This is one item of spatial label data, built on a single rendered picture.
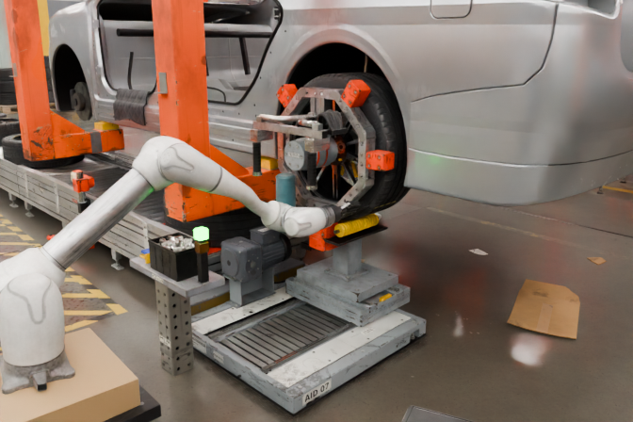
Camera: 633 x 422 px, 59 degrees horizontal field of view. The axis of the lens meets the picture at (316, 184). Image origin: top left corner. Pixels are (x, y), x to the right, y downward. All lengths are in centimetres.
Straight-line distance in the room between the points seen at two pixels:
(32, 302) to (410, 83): 148
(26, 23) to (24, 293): 282
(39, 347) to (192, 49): 138
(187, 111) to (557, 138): 149
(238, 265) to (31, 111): 219
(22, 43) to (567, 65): 338
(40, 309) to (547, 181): 162
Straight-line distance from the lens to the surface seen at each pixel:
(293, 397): 213
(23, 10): 427
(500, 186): 206
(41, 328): 170
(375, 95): 235
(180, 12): 250
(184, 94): 250
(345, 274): 270
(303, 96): 247
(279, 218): 219
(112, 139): 451
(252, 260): 261
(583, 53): 201
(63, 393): 173
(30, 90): 427
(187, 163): 177
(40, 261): 187
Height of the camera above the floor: 130
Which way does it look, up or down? 14 degrees down
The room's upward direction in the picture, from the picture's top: straight up
